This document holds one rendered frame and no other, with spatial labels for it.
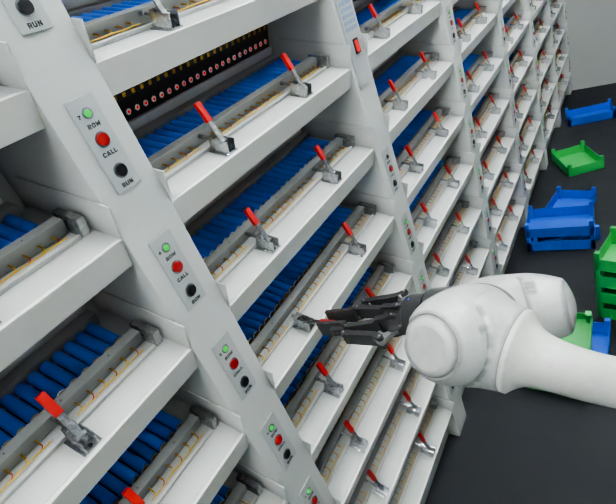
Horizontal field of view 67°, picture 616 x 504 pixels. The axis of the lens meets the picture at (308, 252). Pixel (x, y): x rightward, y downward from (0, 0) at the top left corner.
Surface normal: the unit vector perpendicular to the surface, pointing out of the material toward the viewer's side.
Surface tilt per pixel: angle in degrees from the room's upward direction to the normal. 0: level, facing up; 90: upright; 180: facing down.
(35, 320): 109
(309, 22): 90
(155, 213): 90
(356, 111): 90
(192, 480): 19
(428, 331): 63
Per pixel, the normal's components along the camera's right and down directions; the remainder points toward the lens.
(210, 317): 0.81, 0.00
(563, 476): -0.34, -0.82
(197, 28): 0.87, 0.27
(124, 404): -0.06, -0.77
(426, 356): -0.77, 0.04
